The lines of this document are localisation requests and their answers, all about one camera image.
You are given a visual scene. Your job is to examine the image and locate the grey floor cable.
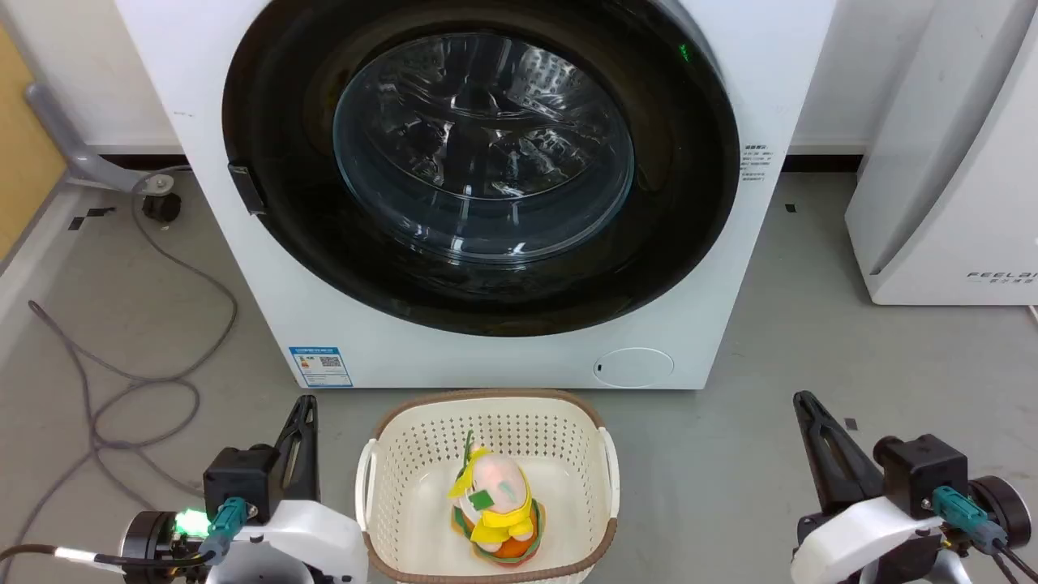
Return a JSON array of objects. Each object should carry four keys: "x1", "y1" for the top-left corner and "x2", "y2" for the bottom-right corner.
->
[{"x1": 0, "y1": 166, "x2": 239, "y2": 560}]

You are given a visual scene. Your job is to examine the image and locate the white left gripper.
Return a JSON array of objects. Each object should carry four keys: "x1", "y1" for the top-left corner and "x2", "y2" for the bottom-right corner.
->
[{"x1": 204, "y1": 396, "x2": 370, "y2": 584}]

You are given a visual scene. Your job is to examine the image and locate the cream perforated laundry basket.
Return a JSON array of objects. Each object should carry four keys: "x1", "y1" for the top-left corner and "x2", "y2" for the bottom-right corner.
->
[{"x1": 354, "y1": 389, "x2": 621, "y2": 584}]

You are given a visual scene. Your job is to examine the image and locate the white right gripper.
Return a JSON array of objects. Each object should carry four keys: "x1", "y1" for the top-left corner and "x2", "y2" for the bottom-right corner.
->
[{"x1": 790, "y1": 392, "x2": 948, "y2": 584}]

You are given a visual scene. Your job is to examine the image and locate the yellow wooden panel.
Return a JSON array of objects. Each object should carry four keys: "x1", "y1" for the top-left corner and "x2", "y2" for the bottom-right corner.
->
[{"x1": 0, "y1": 24, "x2": 67, "y2": 260}]

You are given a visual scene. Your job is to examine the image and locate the small text sticker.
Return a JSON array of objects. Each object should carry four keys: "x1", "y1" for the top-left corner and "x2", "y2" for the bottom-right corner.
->
[{"x1": 741, "y1": 144, "x2": 774, "y2": 184}]

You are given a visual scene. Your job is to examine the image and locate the left cable with teal plug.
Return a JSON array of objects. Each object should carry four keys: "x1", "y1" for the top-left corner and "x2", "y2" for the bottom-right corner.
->
[{"x1": 0, "y1": 496, "x2": 249, "y2": 573}]

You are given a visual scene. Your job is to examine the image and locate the yellow and orange doll toy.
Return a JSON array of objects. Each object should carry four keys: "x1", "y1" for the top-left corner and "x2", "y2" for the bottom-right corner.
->
[{"x1": 448, "y1": 430, "x2": 546, "y2": 566}]

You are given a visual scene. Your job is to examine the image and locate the white front-load washing machine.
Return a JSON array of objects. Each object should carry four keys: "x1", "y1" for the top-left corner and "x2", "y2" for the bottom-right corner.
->
[{"x1": 114, "y1": 0, "x2": 838, "y2": 390}]

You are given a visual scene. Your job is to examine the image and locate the black round washer door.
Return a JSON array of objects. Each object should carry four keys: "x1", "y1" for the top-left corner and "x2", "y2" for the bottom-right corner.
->
[{"x1": 221, "y1": 0, "x2": 741, "y2": 337}]

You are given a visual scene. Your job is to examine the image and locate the right cable with teal plug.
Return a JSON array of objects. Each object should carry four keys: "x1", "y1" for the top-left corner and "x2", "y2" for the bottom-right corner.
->
[{"x1": 931, "y1": 485, "x2": 1038, "y2": 584}]

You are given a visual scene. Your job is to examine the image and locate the black caster wheel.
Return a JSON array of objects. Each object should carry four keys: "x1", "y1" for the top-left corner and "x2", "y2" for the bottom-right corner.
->
[{"x1": 142, "y1": 192, "x2": 182, "y2": 225}]

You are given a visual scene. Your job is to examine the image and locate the black floor tape pieces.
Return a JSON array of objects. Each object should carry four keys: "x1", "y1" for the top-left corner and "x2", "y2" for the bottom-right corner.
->
[{"x1": 67, "y1": 207, "x2": 116, "y2": 232}]

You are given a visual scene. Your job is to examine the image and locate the oval white filter cover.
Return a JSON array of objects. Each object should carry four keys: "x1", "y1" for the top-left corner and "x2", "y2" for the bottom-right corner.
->
[{"x1": 593, "y1": 347, "x2": 676, "y2": 389}]

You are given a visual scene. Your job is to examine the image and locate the grey metal frame leg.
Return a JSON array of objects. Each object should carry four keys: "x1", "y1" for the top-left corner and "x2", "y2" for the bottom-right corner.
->
[{"x1": 24, "y1": 81, "x2": 145, "y2": 194}]

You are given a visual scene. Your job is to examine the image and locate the cable with teal plug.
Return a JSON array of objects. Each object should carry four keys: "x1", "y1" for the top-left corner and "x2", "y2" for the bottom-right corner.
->
[
  {"x1": 0, "y1": 496, "x2": 249, "y2": 573},
  {"x1": 931, "y1": 485, "x2": 1038, "y2": 584}
]

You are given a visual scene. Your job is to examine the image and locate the white appliance with grey lettering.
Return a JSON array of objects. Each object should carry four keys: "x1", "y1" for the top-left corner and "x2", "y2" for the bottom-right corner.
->
[{"x1": 845, "y1": 0, "x2": 1038, "y2": 307}]

